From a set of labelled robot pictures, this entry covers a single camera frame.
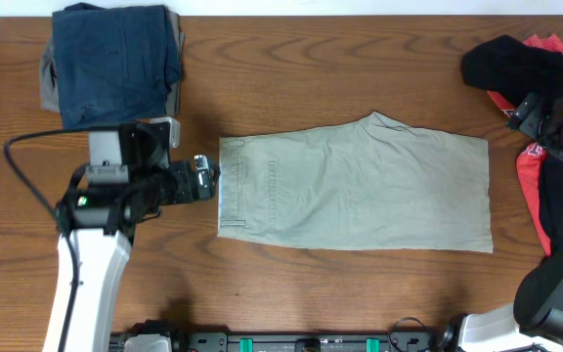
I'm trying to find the khaki green shorts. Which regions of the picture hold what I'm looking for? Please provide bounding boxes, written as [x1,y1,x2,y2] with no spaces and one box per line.
[218,112,494,253]

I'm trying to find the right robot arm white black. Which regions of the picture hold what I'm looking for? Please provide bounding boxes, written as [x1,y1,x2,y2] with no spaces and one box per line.
[444,93,563,351]

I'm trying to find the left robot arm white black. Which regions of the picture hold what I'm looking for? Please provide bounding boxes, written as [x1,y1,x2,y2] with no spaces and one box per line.
[43,117,221,351]

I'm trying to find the black garment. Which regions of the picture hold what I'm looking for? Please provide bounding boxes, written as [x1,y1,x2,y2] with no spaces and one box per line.
[459,34,563,253]

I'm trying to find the folded navy blue shorts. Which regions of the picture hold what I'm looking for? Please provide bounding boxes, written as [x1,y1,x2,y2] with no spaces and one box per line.
[52,3,182,129]

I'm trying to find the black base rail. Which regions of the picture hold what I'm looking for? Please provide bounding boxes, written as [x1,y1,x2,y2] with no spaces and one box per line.
[108,321,456,352]

